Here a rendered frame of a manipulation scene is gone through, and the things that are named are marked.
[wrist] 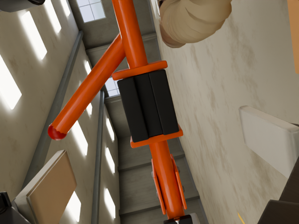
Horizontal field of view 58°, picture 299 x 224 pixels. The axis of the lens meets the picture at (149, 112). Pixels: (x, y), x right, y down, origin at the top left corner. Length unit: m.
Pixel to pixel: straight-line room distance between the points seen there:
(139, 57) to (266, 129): 0.17
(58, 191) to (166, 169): 0.16
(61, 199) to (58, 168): 0.02
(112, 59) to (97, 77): 0.03
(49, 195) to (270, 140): 0.13
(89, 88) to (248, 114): 0.19
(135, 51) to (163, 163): 0.13
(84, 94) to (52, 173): 0.16
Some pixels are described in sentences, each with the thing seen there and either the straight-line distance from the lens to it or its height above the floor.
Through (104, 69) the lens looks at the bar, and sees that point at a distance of 0.32.
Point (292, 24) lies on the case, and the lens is 0.59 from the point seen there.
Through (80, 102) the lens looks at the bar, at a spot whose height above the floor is 1.31.
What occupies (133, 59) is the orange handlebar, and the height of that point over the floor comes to 1.24.
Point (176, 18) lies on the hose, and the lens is 0.25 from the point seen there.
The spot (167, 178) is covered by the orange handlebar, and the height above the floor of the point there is 1.24.
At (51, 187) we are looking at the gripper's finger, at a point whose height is 1.30.
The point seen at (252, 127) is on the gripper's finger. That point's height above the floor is 1.17.
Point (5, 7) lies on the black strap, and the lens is 0.35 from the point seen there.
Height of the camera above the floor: 1.23
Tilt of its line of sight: 1 degrees up
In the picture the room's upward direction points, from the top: 104 degrees counter-clockwise
